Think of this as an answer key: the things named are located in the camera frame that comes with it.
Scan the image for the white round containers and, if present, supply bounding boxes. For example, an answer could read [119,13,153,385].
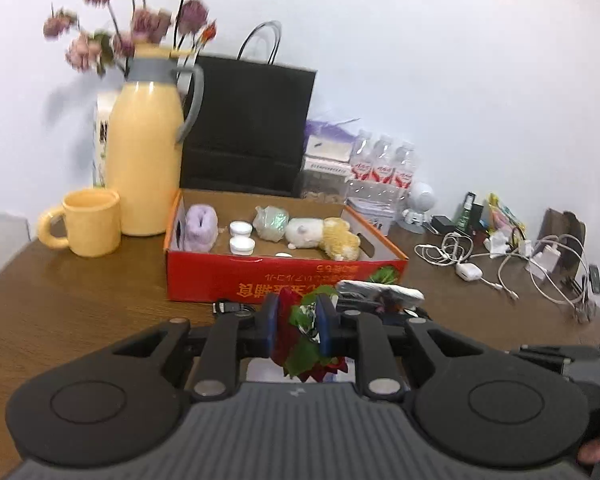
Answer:
[228,236,256,257]

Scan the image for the person's right hand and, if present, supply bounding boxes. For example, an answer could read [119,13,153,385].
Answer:
[577,434,600,466]

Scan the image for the green bottle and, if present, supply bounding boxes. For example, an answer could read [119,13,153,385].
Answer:
[452,191,476,231]

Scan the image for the brown paper bag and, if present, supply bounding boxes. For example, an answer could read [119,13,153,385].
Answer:
[537,207,587,281]

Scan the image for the black upright box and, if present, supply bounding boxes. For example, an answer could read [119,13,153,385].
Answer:
[467,202,486,233]

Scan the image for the yellow thermos jug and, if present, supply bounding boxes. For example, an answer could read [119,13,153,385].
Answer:
[102,42,204,237]

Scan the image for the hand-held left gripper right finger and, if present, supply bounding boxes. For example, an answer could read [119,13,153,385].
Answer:
[315,294,486,402]

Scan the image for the white robot toy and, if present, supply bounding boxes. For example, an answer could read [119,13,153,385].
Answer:
[401,181,438,235]

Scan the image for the coiled white cable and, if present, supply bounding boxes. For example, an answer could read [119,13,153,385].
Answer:
[414,232,476,266]

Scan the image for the red cardboard box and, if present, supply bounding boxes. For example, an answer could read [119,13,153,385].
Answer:
[162,188,410,303]

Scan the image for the yellow mug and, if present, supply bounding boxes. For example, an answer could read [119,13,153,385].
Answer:
[36,189,122,258]

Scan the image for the yellow plush toy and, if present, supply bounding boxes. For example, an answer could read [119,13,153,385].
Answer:
[320,217,363,262]

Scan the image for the clear water bottle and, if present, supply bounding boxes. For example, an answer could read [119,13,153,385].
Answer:
[350,130,376,196]
[392,141,419,201]
[372,135,397,198]

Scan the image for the white carton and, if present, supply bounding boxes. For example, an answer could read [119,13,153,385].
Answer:
[91,91,123,188]

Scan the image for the tangled white cables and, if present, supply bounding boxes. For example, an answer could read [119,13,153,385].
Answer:
[495,232,596,321]

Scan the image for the purple plush toy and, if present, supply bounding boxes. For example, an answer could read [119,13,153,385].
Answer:
[182,203,219,252]

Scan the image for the black key fob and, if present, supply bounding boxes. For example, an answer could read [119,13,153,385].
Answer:
[214,299,253,317]

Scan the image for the white power adapter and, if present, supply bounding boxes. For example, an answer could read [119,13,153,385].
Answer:
[530,247,561,276]

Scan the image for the purple tissue pack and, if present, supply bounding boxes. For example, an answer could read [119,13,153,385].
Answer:
[304,117,361,163]

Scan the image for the red artificial rose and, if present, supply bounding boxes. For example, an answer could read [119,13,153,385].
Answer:
[271,285,348,383]

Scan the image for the black paper bag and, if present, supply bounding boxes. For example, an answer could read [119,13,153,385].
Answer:
[179,21,318,198]

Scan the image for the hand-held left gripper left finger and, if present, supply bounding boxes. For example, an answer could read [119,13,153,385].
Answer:
[111,294,282,402]

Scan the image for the pink artificial flowers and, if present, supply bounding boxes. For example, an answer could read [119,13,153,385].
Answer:
[42,0,218,78]

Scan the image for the white plush toy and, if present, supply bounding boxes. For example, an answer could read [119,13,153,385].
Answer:
[285,217,326,251]

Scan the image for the white charging cable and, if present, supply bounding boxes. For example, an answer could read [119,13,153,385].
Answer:
[472,250,520,302]

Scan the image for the colourful snack packets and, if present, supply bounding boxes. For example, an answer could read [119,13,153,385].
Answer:
[485,192,526,241]

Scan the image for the white flat box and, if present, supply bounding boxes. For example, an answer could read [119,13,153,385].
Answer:
[302,155,354,177]

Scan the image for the clear snack container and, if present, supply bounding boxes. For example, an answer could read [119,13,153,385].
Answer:
[299,170,350,202]

